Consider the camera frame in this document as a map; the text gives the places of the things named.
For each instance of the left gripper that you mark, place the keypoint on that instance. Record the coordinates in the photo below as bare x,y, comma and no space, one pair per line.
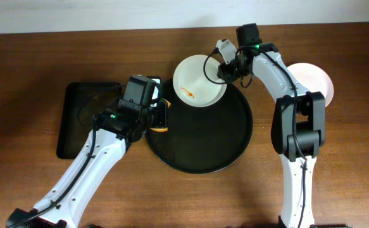
162,115

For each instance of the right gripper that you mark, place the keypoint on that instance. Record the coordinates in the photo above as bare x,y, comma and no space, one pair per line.
227,73

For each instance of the orange green sponge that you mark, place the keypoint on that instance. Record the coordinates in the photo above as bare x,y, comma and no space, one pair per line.
159,113

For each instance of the white plate with ketchup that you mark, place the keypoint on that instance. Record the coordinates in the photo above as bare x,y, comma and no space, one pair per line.
196,85

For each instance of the pink plate with ketchup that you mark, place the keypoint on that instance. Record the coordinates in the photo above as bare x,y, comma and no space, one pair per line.
313,78

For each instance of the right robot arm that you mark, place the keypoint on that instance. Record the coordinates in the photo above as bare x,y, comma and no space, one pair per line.
298,125

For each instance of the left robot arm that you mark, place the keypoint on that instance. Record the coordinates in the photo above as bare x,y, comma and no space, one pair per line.
114,130

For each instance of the rectangular black tray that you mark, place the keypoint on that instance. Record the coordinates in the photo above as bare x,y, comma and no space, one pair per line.
82,101

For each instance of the round black tray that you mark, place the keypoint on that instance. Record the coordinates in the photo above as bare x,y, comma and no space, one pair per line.
203,140

